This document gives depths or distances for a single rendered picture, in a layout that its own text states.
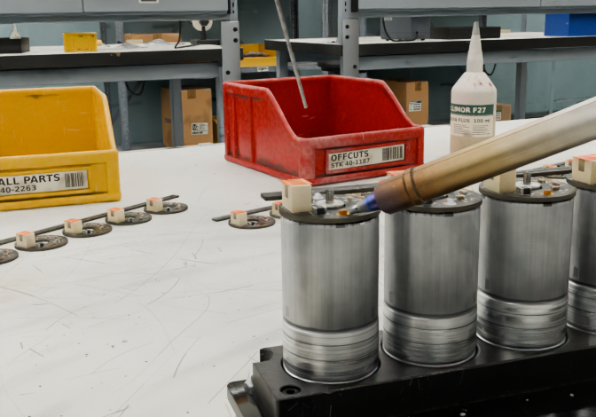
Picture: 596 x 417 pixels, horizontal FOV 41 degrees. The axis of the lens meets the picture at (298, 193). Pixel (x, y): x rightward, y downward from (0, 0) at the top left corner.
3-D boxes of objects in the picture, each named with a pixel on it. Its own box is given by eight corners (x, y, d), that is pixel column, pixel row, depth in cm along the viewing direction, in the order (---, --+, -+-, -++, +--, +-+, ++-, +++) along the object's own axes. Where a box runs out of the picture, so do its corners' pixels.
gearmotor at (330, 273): (394, 407, 20) (396, 208, 19) (301, 424, 19) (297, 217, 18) (356, 367, 22) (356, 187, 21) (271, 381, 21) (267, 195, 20)
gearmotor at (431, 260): (492, 389, 21) (500, 198, 19) (406, 405, 20) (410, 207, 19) (446, 352, 23) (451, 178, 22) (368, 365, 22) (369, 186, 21)
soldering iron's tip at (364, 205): (348, 224, 18) (385, 210, 18) (340, 204, 18) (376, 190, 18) (356, 219, 19) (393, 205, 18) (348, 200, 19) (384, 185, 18)
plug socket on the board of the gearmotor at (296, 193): (322, 210, 19) (322, 183, 19) (287, 214, 19) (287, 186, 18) (310, 203, 20) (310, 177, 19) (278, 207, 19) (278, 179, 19)
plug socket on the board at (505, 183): (524, 191, 21) (525, 166, 20) (495, 194, 20) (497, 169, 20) (506, 185, 21) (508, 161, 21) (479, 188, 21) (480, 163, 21)
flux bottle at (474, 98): (440, 153, 61) (443, 22, 59) (467, 148, 63) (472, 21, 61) (476, 159, 59) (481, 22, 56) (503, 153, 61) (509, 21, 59)
